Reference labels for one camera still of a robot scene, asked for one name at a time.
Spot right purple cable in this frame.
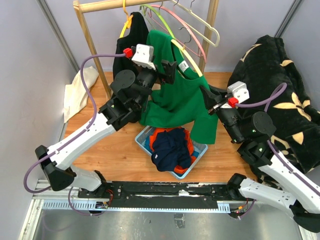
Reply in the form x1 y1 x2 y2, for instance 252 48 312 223
236 82 320 198

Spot black floral blanket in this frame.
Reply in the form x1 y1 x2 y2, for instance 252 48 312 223
228 35 320 174

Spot white plastic hanger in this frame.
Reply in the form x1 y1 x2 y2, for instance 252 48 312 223
170 0 221 48

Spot wooden clothes rack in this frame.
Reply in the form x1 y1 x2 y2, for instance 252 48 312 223
73 0 220 100

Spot light blue plastic basket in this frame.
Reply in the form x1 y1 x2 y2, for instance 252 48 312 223
135 126 208 180

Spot black printed t shirt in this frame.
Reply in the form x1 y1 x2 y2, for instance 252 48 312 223
111 11 151 124

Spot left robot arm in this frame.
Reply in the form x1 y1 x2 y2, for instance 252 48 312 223
35 60 177 198

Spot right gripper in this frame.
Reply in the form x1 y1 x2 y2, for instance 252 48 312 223
200 82 246 144

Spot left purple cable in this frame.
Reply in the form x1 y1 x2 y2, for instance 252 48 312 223
23 53 126 217

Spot orange t shirt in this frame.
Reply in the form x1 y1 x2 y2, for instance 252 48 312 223
148 126 198 175

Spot pink plastic hanger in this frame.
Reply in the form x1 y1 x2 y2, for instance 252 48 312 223
141 4 207 63

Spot pale yellow hanger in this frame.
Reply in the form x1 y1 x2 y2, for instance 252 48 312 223
168 28 203 77

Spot navy blue t shirt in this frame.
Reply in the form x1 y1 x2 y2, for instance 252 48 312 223
150 127 193 172

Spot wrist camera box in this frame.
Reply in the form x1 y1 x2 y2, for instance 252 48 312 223
221 81 250 109
123 44 156 70

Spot lime green hanger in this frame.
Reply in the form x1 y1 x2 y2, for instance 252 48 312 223
139 4 176 40

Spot green t shirt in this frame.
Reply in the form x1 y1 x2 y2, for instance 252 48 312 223
139 29 218 145

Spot purple cable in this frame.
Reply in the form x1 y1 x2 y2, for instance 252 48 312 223
236 82 320 198
23 53 126 217

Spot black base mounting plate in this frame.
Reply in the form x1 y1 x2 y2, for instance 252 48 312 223
77 181 247 210

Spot aluminium rail frame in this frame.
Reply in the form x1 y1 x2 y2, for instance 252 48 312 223
19 187 320 240

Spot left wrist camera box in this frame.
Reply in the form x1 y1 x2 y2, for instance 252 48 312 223
123 44 156 70

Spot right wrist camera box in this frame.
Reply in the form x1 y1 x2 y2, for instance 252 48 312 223
221 81 250 109

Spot cream white cloth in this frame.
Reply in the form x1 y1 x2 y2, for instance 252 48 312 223
63 66 99 123

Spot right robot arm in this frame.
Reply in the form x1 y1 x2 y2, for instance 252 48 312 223
199 81 320 233

